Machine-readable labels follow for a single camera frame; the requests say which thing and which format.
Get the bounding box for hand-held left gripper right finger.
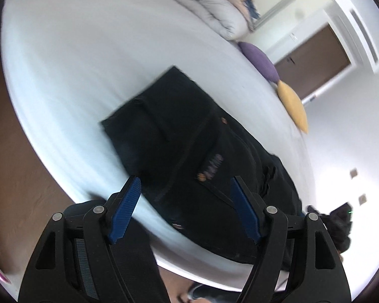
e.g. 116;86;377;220
231;176;352;303

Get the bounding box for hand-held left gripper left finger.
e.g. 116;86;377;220
18;176;143;303

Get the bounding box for black denim pants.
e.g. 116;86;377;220
100;66;304;264

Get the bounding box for person's bare leg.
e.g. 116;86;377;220
166;282;206;303

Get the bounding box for yellow cushion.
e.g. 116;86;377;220
276;80;309;134

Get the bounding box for white sheeted bed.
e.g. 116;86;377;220
0;0;316;292

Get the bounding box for purple cushion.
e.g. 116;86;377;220
238;41;280;83

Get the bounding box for brown wooden door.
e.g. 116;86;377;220
273;23;351;100

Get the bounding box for folded beige grey duvet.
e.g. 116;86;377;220
167;0;261;41

